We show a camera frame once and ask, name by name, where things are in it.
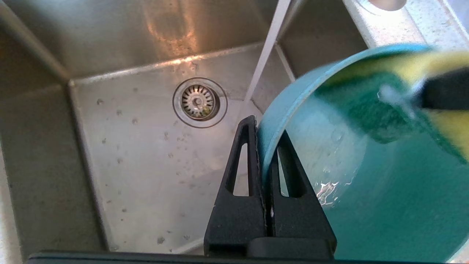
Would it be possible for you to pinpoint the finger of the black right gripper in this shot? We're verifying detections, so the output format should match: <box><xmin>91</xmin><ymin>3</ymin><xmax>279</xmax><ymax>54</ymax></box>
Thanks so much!
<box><xmin>421</xmin><ymin>67</ymin><xmax>469</xmax><ymax>110</ymax></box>

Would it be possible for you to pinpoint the stainless steel sink basin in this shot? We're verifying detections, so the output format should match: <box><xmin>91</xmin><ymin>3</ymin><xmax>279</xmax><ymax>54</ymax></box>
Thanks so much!
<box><xmin>0</xmin><ymin>0</ymin><xmax>369</xmax><ymax>257</ymax></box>

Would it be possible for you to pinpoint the yellow green sponge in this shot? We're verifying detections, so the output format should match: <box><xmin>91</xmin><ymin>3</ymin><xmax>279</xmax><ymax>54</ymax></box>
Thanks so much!
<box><xmin>314</xmin><ymin>49</ymin><xmax>469</xmax><ymax>164</ymax></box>

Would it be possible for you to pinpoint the small white fruit dish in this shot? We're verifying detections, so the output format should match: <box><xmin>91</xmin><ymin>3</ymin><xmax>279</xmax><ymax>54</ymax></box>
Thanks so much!
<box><xmin>357</xmin><ymin>0</ymin><xmax>408</xmax><ymax>12</ymax></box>

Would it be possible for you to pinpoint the teal bowl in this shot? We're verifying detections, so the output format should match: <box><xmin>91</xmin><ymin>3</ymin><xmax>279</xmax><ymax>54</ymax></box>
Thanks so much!
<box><xmin>256</xmin><ymin>44</ymin><xmax>469</xmax><ymax>263</ymax></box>

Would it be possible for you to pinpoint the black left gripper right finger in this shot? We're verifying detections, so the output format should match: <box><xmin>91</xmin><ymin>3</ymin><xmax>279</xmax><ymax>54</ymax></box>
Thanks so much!
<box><xmin>267</xmin><ymin>130</ymin><xmax>337</xmax><ymax>257</ymax></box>

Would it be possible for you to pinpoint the round metal drain strainer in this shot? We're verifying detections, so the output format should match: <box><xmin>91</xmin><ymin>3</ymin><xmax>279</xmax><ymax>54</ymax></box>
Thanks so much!
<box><xmin>172</xmin><ymin>77</ymin><xmax>228</xmax><ymax>129</ymax></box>

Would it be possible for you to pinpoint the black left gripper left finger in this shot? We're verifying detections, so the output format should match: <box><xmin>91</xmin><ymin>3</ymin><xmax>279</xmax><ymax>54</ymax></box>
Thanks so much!
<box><xmin>204</xmin><ymin>115</ymin><xmax>266</xmax><ymax>256</ymax></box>

